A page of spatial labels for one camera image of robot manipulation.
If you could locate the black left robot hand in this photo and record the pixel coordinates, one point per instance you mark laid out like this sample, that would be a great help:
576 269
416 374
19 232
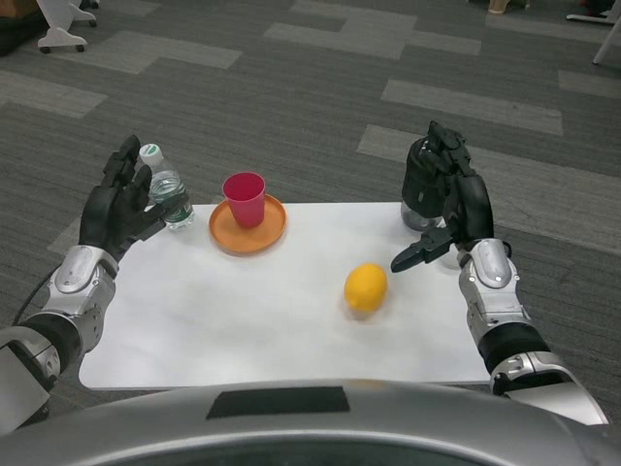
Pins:
109 218

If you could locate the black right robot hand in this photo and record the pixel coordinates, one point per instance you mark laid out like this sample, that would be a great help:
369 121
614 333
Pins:
473 209

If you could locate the yellow lemon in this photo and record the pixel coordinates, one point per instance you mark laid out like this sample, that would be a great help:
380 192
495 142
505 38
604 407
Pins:
366 286

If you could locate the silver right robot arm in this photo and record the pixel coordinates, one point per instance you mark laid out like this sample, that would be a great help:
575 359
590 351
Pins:
495 296

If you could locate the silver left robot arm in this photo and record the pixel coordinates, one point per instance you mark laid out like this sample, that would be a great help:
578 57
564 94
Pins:
73 286

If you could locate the black cylindrical jar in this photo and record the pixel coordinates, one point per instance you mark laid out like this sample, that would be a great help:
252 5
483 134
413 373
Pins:
419 194

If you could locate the clear plastic water bottle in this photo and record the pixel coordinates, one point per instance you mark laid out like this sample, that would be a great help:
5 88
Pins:
167 189

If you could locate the orange round plate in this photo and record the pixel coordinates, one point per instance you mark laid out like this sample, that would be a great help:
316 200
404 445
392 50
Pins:
242 240

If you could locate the pink plastic cup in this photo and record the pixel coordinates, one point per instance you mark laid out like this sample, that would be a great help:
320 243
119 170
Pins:
245 201

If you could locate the white wheeled stand leg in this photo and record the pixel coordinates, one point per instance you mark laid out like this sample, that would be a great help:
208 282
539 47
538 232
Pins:
82 12
60 36

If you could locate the beige plastic stool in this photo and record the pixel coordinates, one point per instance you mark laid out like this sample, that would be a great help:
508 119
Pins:
499 5

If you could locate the brown wooden cabinet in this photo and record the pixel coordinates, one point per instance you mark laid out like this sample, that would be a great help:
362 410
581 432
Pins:
14 24

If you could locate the silver robot chest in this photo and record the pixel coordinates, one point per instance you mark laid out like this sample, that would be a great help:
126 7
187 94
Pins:
310 427

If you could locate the white desk frame leg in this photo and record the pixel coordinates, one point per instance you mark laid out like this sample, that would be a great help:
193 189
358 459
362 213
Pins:
609 39

